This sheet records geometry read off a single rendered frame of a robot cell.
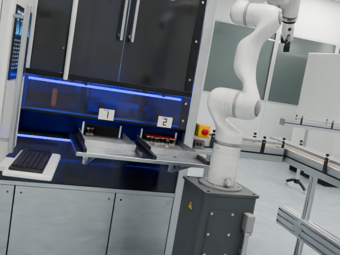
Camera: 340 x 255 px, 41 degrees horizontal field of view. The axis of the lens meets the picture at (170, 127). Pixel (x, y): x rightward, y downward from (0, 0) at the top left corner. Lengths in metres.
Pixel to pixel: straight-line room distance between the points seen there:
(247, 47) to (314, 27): 6.58
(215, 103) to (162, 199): 0.96
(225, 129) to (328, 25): 6.85
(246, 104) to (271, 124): 6.33
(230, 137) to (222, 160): 0.10
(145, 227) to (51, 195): 0.59
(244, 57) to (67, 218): 1.36
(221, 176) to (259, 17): 0.69
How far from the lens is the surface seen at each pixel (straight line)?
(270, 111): 8.18
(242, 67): 1.94
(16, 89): 1.93
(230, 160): 1.95
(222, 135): 1.93
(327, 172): 2.74
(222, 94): 1.94
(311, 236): 2.87
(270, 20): 1.96
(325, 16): 8.64
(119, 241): 2.76
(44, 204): 2.63
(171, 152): 2.38
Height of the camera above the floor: 1.33
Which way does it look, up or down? 7 degrees down
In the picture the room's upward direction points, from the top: 10 degrees clockwise
